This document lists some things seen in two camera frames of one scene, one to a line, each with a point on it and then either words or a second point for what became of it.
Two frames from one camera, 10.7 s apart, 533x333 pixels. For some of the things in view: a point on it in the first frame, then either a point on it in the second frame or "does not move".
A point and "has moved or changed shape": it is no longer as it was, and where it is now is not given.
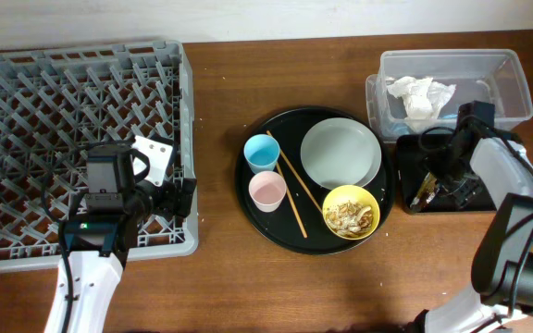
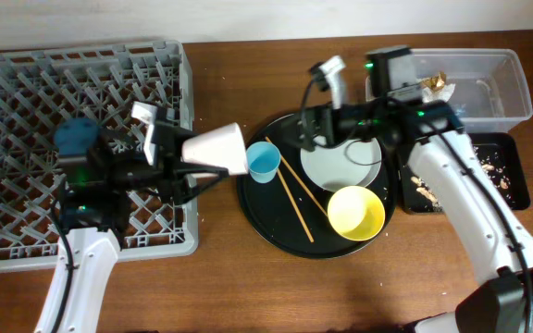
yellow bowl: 351,212 does not move
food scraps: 350,219 has moved or changed shape
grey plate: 340,152 does not move
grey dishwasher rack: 26,102 does not move
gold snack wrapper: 426,193 -> 435,82
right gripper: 459,193 -> 327,116
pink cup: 267,190 -> 222,147
